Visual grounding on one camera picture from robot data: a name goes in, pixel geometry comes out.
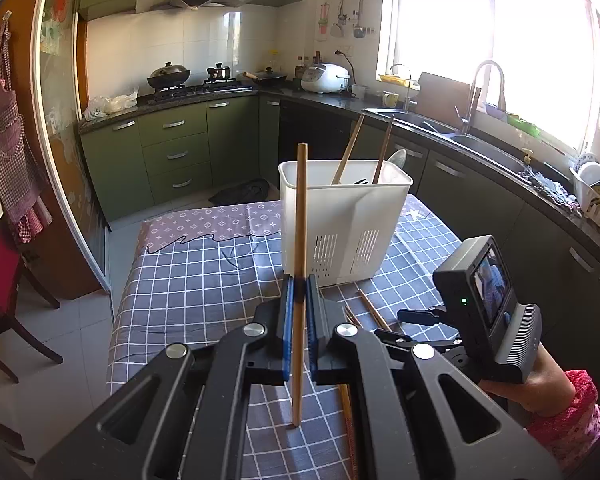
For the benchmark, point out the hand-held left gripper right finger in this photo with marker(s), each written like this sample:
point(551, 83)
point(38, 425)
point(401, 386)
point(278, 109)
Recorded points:
point(311, 340)

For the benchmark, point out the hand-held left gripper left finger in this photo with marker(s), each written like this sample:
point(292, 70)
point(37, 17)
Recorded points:
point(287, 340)

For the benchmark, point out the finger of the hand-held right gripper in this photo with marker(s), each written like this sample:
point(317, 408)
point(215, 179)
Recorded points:
point(422, 315)
point(395, 337)

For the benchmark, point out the white plastic utensil holder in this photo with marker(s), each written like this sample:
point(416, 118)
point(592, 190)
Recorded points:
point(340, 220)

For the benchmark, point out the light wooden chopstick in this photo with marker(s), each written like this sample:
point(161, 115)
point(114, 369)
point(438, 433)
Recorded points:
point(349, 147)
point(300, 210)

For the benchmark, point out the clear plastic spoon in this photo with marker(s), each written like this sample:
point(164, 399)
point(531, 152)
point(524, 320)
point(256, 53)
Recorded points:
point(399, 159)

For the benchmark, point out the black spoon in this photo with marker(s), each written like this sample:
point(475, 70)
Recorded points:
point(364, 180)

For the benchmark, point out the brown wooden chopstick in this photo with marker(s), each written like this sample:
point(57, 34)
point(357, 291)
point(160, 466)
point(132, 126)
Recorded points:
point(350, 435)
point(383, 150)

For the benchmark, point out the person's right forearm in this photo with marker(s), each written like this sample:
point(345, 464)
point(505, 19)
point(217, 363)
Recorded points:
point(575, 425)

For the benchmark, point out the hanging kitchen utensils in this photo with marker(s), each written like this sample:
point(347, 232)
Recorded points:
point(357, 25)

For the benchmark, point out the person's right hand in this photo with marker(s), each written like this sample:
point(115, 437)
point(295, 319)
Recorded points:
point(545, 390)

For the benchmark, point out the reddish dark chopstick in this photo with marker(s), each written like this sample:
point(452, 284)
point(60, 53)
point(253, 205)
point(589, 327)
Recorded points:
point(374, 310)

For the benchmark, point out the green sink base cabinet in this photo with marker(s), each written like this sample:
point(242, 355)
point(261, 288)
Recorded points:
point(480, 200)

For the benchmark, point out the blue checked tablecloth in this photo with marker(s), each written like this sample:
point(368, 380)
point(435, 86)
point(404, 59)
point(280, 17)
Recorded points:
point(205, 300)

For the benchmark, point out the grey dish rag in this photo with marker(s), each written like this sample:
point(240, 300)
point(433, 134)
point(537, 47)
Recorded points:
point(550, 190)

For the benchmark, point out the steel double sink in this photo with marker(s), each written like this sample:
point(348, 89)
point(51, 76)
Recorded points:
point(480, 147)

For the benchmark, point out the grey patterned cloth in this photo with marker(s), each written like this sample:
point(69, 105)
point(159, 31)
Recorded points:
point(205, 222)

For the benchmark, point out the black bag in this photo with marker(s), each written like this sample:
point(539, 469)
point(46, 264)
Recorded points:
point(240, 192)

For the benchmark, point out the white dish rack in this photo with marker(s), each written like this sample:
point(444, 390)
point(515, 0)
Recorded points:
point(592, 185)

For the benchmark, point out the green tray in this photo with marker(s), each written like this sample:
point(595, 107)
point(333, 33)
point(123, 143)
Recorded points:
point(524, 124)

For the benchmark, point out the tall steel faucet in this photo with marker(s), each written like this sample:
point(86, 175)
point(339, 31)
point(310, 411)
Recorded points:
point(472, 95)

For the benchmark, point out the green drawer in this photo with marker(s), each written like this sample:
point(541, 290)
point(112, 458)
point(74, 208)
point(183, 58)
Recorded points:
point(177, 155)
point(172, 126)
point(180, 182)

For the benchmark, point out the brown cutting board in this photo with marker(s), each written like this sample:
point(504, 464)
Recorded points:
point(442, 95)

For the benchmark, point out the small steel faucet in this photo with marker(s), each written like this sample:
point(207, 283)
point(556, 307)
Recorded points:
point(408, 95)

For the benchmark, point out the yellow mug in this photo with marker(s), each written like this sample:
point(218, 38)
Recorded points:
point(390, 100)

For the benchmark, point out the yellow tray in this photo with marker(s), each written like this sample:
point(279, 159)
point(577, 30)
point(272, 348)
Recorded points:
point(397, 80)

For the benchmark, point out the white rice cooker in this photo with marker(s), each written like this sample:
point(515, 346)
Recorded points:
point(324, 79)

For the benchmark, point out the kitchen window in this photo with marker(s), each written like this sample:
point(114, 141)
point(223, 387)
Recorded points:
point(480, 35)

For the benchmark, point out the black gas stove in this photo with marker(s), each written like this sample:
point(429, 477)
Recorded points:
point(200, 92)

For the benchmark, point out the black frying pan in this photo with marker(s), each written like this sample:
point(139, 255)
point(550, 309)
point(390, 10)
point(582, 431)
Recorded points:
point(270, 77)

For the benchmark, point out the seasoning bottles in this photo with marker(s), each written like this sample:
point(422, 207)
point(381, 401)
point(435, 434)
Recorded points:
point(307, 67)

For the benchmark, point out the black wok with lid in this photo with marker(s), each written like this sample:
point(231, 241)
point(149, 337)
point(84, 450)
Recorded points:
point(169, 76)

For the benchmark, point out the red wooden chair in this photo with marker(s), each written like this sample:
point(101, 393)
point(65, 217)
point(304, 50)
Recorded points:
point(0, 290)

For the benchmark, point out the white plastic bag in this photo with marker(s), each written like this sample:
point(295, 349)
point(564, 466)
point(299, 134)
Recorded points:
point(110, 106)

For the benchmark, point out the sliding glass door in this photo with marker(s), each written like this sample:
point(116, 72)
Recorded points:
point(65, 135)

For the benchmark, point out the red checked apron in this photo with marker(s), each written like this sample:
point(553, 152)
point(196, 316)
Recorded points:
point(10, 150)

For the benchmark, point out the wall poster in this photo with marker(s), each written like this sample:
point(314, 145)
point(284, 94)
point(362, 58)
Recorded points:
point(324, 22)

